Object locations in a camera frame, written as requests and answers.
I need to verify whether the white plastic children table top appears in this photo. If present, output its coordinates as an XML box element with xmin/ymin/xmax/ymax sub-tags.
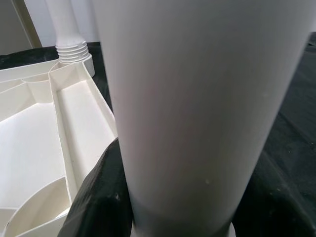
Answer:
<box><xmin>0</xmin><ymin>56</ymin><xmax>119</xmax><ymax>237</ymax></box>

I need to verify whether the white plastic table leg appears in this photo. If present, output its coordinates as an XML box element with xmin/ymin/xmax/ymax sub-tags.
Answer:
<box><xmin>44</xmin><ymin>0</ymin><xmax>93</xmax><ymax>65</ymax></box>
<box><xmin>91</xmin><ymin>0</ymin><xmax>314</xmax><ymax>237</ymax></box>

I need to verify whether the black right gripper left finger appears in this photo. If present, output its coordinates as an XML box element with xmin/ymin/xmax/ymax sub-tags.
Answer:
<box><xmin>58</xmin><ymin>137</ymin><xmax>135</xmax><ymax>237</ymax></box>

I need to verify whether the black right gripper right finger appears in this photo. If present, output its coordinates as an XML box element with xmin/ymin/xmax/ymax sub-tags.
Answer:
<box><xmin>233</xmin><ymin>153</ymin><xmax>316</xmax><ymax>237</ymax></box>

